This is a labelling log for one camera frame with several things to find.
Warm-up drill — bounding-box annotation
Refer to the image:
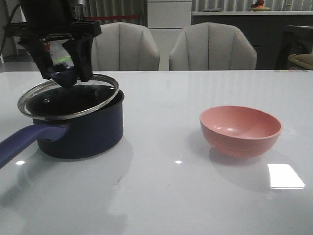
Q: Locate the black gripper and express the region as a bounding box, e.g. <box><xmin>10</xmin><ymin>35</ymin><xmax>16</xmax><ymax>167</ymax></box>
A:
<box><xmin>4</xmin><ymin>0</ymin><xmax>101</xmax><ymax>82</ymax></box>

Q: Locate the glass lid blue knob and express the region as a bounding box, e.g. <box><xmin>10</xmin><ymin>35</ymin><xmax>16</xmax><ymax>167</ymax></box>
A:
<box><xmin>17</xmin><ymin>74</ymin><xmax>119</xmax><ymax>120</ymax></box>

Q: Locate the dark blue saucepan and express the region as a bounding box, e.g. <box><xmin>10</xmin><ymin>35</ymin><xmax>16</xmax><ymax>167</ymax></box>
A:
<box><xmin>0</xmin><ymin>91</ymin><xmax>125</xmax><ymax>167</ymax></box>

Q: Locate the pink bowl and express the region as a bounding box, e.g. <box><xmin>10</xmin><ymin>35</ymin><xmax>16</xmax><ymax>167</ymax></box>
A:
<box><xmin>200</xmin><ymin>105</ymin><xmax>283</xmax><ymax>158</ymax></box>

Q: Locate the red belt barrier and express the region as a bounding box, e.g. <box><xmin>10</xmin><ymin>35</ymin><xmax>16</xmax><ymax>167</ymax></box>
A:
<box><xmin>83</xmin><ymin>14</ymin><xmax>143</xmax><ymax>24</ymax></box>

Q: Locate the grey curtain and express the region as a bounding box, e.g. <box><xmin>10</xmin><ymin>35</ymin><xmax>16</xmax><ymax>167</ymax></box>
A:
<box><xmin>83</xmin><ymin>0</ymin><xmax>147</xmax><ymax>26</ymax></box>

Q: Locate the left beige chair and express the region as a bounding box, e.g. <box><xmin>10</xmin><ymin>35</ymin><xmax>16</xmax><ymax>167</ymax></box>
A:
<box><xmin>92</xmin><ymin>22</ymin><xmax>160</xmax><ymax>71</ymax></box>

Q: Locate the beige chair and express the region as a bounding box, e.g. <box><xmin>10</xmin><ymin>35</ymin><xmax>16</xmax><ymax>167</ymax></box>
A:
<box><xmin>169</xmin><ymin>23</ymin><xmax>257</xmax><ymax>71</ymax></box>
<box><xmin>92</xmin><ymin>22</ymin><xmax>160</xmax><ymax>71</ymax></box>

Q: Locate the white refrigerator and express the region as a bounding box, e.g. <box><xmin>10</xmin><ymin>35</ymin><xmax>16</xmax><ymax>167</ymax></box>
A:
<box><xmin>147</xmin><ymin>0</ymin><xmax>192</xmax><ymax>71</ymax></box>

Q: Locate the right beige chair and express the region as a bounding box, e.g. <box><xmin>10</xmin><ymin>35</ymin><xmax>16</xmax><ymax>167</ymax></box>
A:
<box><xmin>169</xmin><ymin>23</ymin><xmax>257</xmax><ymax>71</ymax></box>

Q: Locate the fruit plate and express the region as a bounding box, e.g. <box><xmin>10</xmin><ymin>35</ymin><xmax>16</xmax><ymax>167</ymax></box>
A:
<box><xmin>250</xmin><ymin>0</ymin><xmax>271</xmax><ymax>11</ymax></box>

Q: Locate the dark kitchen counter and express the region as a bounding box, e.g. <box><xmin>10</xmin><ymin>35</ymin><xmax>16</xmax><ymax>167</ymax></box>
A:
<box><xmin>191</xmin><ymin>11</ymin><xmax>313</xmax><ymax>70</ymax></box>

